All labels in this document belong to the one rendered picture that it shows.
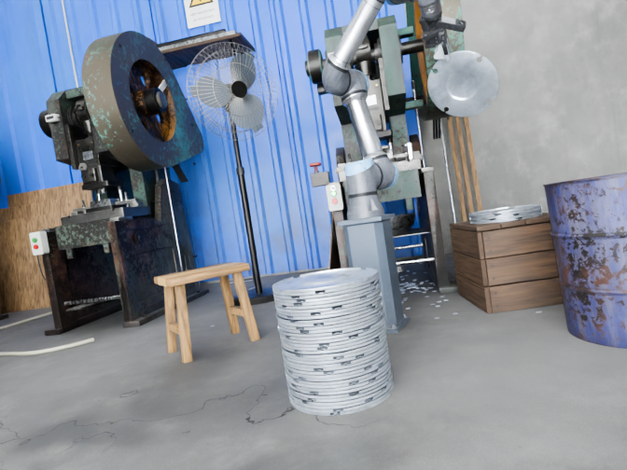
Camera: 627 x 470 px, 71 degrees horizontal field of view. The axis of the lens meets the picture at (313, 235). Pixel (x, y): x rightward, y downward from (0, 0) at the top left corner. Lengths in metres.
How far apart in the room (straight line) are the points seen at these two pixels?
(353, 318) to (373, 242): 0.64
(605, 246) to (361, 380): 0.77
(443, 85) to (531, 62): 2.03
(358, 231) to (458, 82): 0.78
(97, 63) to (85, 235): 0.99
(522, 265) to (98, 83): 2.27
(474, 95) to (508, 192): 1.89
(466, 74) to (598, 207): 0.85
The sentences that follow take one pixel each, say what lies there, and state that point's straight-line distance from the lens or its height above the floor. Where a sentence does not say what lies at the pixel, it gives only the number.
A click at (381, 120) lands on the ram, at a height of 0.94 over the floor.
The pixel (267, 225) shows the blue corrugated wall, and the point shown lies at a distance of 3.83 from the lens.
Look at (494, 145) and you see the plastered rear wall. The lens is 3.83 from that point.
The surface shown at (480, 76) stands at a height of 0.94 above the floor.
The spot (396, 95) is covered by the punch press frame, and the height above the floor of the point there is 1.06.
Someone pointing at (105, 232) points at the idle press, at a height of 0.56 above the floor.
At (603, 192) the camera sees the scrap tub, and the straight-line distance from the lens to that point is 1.43.
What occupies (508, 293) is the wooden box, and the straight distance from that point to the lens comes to 1.90.
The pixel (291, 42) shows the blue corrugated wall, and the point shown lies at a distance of 4.00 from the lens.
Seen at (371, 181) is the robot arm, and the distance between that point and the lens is 1.73.
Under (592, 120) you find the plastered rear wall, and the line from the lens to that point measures 4.07.
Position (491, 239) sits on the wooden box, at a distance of 1.85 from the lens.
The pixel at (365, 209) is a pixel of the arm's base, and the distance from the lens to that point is 1.70.
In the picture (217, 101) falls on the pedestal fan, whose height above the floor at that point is 1.24.
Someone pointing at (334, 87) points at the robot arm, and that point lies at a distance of 1.88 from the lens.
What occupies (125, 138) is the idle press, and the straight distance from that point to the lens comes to 2.72.
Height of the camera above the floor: 0.50
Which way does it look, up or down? 3 degrees down
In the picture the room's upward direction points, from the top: 8 degrees counter-clockwise
